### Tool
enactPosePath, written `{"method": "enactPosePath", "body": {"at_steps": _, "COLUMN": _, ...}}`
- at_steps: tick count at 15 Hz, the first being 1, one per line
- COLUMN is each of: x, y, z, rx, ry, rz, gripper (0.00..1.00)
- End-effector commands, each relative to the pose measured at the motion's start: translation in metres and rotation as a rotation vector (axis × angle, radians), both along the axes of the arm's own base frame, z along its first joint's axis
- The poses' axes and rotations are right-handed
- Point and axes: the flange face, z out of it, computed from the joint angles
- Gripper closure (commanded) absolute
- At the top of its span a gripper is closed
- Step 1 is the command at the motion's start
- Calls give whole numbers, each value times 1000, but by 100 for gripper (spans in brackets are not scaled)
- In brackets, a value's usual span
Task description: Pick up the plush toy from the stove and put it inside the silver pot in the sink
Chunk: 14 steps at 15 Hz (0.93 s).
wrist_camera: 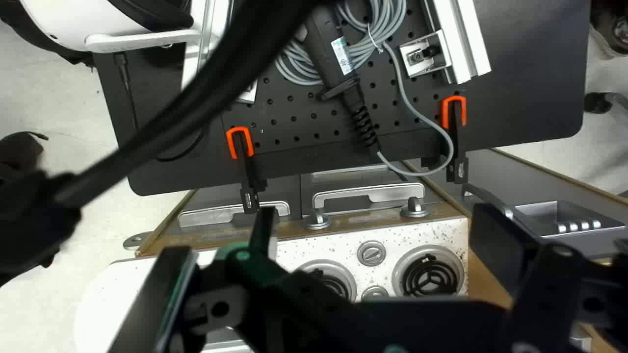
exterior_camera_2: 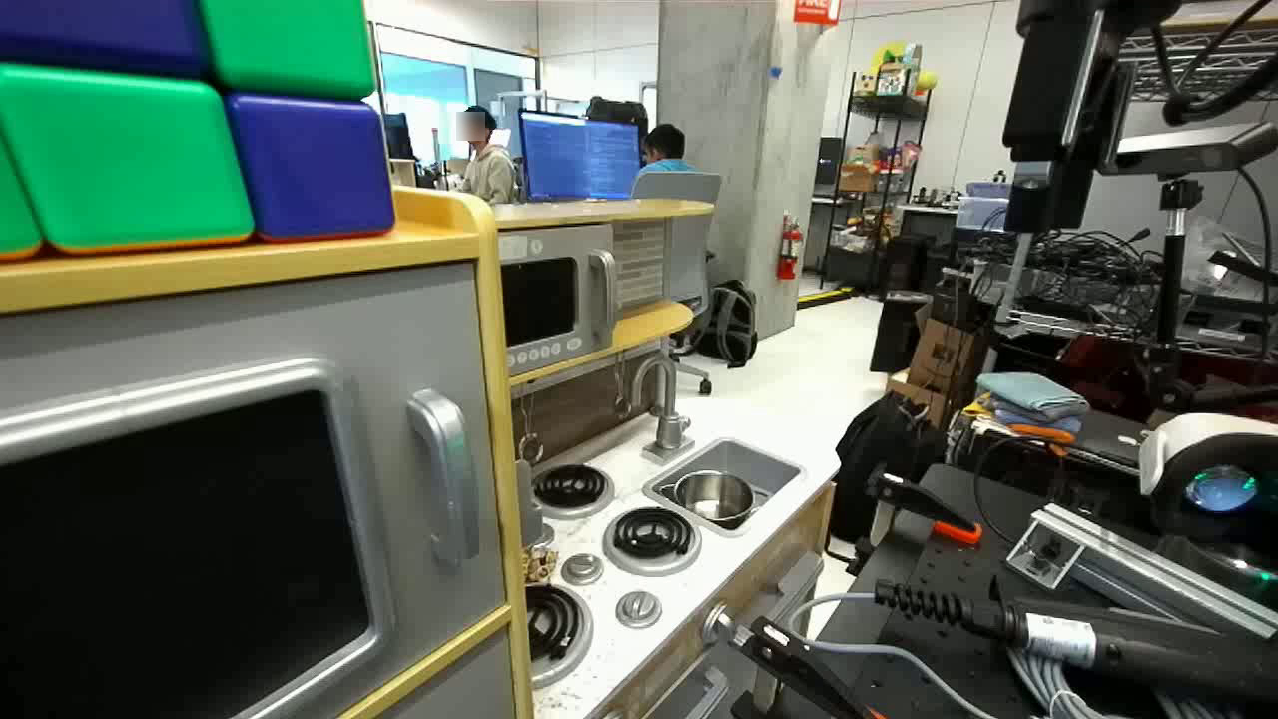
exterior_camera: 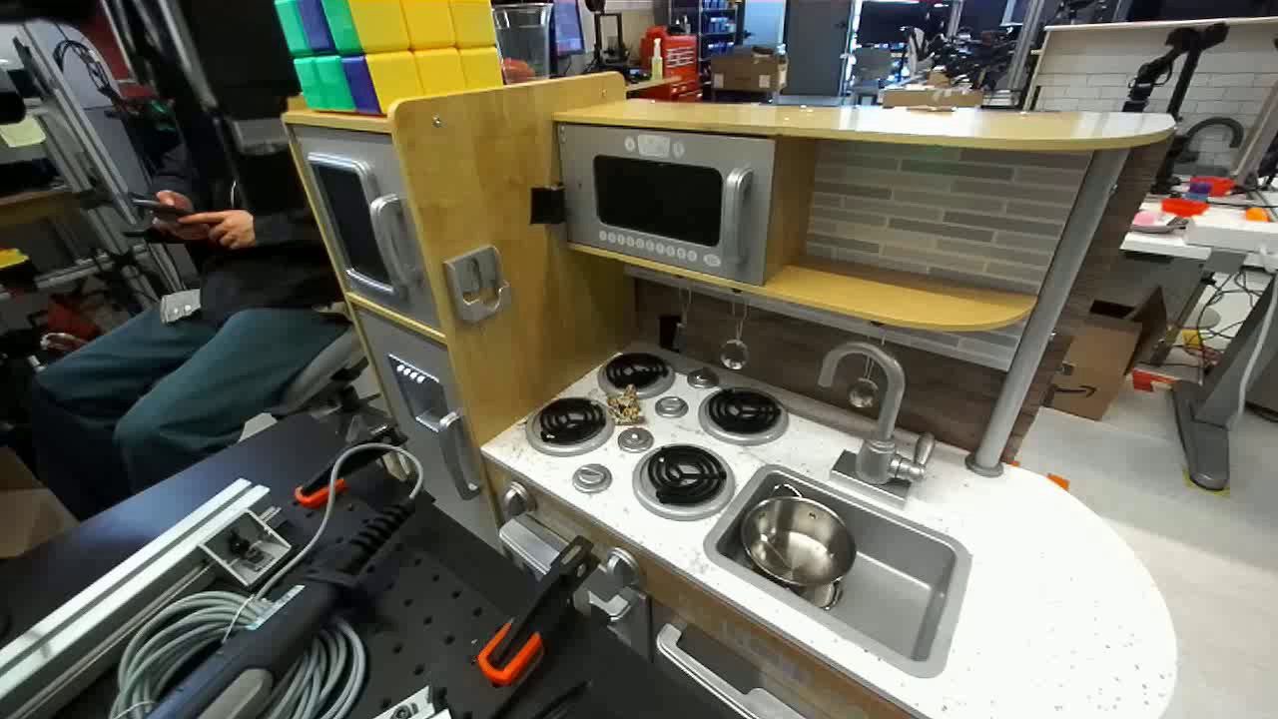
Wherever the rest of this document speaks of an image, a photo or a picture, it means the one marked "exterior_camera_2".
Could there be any toy microwave grey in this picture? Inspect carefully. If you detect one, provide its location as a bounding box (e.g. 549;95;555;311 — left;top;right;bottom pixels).
496;219;621;379

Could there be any toy kitchen unit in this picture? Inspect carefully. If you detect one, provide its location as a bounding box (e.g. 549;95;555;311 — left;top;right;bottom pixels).
0;182;846;719

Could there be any silver metal pot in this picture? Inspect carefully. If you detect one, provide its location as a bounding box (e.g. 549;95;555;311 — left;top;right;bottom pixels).
667;468;759;526

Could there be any black camera stand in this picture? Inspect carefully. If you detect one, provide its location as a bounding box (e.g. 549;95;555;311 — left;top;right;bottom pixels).
999;0;1278;390

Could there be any blue desk partition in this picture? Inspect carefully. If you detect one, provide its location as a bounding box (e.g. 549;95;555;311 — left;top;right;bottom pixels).
515;111;645;205

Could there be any grey toy sink basin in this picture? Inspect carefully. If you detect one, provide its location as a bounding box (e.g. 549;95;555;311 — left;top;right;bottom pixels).
643;436;802;534

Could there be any person in blue shirt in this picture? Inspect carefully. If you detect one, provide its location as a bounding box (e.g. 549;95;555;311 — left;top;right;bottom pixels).
627;118;697;193

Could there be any black storage shelf rack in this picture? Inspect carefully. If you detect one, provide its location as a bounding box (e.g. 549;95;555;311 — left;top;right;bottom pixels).
822;73;934;293

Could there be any small orange handled clamp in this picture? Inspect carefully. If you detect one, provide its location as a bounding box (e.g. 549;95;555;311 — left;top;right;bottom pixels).
869;470;989;551

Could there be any grey toy oven door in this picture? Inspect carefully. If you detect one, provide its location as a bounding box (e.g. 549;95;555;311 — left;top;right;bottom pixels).
0;265;523;719

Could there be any black backpack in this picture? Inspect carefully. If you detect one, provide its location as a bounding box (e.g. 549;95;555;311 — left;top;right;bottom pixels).
689;277;764;372

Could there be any red fire extinguisher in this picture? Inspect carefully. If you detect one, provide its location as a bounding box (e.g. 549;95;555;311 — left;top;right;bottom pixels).
774;214;806;283

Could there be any person in light shirt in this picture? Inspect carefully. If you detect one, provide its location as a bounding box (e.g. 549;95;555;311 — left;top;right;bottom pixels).
443;102;527;207

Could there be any brown cardboard box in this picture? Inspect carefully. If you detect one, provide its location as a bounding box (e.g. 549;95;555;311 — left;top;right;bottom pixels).
888;307;993;432

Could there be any blue folded cloth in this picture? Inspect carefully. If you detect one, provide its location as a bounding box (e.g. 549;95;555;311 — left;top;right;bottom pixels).
974;368;1094;428

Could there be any aluminium extrusion rail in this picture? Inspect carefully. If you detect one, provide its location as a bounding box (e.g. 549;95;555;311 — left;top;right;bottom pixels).
1006;499;1278;644

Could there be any silver toy faucet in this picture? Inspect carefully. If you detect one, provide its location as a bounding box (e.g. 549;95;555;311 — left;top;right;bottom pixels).
627;348;697;468

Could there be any grey stove knob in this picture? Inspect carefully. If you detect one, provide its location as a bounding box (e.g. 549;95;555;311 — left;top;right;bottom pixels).
612;588;667;629
560;551;608;591

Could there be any black ribbed tool handle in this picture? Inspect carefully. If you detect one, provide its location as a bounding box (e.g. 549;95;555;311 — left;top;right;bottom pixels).
869;576;1278;712

